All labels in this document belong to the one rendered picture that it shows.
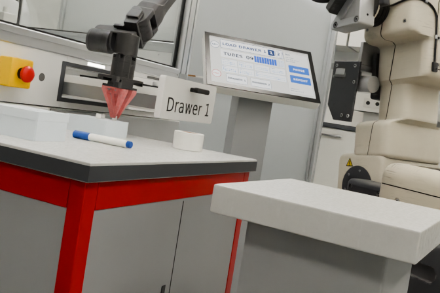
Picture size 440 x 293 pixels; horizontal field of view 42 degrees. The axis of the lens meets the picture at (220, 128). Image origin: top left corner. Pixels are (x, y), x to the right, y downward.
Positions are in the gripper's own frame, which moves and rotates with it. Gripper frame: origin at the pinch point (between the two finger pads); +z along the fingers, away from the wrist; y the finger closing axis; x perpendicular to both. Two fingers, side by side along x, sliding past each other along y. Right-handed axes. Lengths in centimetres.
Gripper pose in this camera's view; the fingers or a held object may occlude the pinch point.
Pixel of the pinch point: (114, 114)
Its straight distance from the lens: 141.4
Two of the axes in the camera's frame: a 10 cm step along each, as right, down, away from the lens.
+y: -4.7, -0.6, -8.8
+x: 8.7, 1.7, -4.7
